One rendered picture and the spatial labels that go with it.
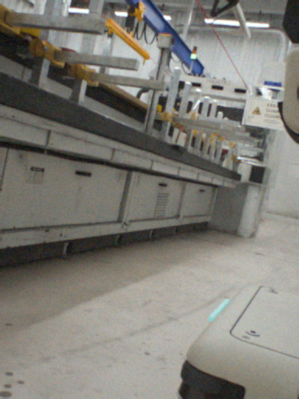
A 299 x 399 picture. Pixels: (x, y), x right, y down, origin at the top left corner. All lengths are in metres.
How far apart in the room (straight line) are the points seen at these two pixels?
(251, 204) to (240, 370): 4.61
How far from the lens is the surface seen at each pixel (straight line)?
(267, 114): 5.34
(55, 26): 1.24
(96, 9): 1.76
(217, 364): 0.73
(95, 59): 1.45
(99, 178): 2.49
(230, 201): 5.45
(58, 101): 1.54
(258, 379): 0.73
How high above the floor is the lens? 0.51
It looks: 3 degrees down
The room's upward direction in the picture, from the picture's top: 12 degrees clockwise
